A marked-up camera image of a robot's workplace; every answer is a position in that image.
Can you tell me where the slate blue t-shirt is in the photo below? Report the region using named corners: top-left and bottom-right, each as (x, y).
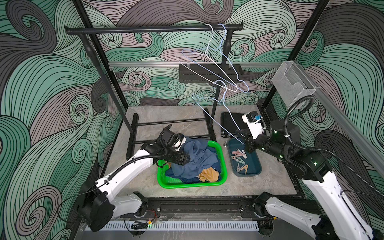
top-left (170, 136), bottom-right (220, 181)

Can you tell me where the tan cartoon print t-shirt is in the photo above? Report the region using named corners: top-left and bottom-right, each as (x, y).
top-left (165, 163), bottom-right (222, 184)

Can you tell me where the navy Mickey print t-shirt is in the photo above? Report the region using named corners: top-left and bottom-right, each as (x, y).
top-left (164, 146), bottom-right (223, 184)

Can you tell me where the light blue wire hanger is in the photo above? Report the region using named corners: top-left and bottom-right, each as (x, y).
top-left (176, 23), bottom-right (244, 93)

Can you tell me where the white wire hanger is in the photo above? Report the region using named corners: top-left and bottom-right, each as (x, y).
top-left (175, 31), bottom-right (225, 87)

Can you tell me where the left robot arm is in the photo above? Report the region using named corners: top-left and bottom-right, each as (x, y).
top-left (77, 126), bottom-right (190, 232)

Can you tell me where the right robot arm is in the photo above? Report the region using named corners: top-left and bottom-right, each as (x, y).
top-left (237, 96), bottom-right (384, 240)

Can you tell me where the black ribbed case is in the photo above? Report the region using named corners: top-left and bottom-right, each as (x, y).
top-left (220, 112), bottom-right (248, 139)

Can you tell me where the teal plastic tray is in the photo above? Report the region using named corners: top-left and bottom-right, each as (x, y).
top-left (227, 139), bottom-right (262, 178)

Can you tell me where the green plastic basket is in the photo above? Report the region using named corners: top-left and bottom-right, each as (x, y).
top-left (158, 141), bottom-right (228, 189)

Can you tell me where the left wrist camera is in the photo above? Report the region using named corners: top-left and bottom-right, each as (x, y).
top-left (173, 134), bottom-right (186, 152)

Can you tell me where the black clothes rack frame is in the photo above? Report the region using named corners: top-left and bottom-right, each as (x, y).
top-left (64, 23), bottom-right (244, 160)

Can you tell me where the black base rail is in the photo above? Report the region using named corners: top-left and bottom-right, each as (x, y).
top-left (113, 196), bottom-right (319, 220)

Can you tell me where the clear mesh wall bin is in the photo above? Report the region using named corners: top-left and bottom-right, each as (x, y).
top-left (272, 61), bottom-right (316, 109)

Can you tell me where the white slotted cable duct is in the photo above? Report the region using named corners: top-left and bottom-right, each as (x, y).
top-left (100, 220), bottom-right (259, 232)

